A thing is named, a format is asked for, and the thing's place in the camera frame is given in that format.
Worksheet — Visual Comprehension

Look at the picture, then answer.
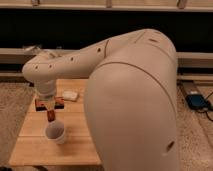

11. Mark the orange black gripper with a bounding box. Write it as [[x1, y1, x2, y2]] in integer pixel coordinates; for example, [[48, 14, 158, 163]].
[[35, 97, 64, 111]]

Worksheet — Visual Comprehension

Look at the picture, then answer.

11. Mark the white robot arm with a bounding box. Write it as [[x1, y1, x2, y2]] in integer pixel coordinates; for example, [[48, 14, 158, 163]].
[[22, 29, 180, 171]]

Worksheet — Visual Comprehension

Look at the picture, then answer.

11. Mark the white sponge block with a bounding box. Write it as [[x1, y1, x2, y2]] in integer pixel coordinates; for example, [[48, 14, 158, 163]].
[[62, 91, 78, 101]]

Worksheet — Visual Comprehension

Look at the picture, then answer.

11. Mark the wooden table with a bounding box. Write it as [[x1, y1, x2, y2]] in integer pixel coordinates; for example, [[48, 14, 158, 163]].
[[9, 79, 101, 166]]

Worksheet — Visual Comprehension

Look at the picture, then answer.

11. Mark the blue power adapter box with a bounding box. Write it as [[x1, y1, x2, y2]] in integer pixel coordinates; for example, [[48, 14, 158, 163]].
[[186, 94, 207, 110]]

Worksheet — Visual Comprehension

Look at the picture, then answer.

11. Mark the long wooden bench rail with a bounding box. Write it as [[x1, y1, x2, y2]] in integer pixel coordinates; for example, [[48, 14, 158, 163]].
[[0, 48, 213, 68]]

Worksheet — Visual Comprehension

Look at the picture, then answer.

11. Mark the black cable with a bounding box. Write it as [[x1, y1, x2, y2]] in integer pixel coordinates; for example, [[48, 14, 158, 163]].
[[199, 91, 213, 122]]

